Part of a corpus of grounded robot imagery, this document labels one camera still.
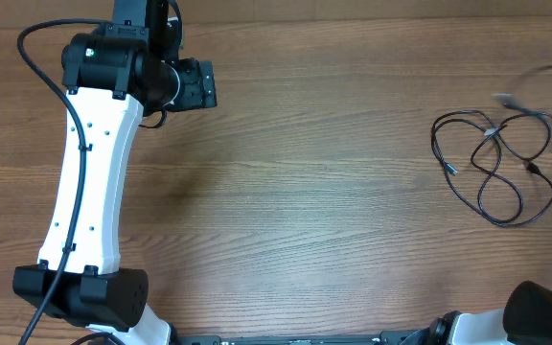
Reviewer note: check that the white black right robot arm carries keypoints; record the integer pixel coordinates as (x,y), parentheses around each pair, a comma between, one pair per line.
(525,320)

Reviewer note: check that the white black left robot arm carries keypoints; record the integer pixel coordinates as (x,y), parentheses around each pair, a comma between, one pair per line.
(127,69)

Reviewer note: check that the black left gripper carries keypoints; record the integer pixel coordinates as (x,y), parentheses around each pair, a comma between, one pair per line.
(200,85)

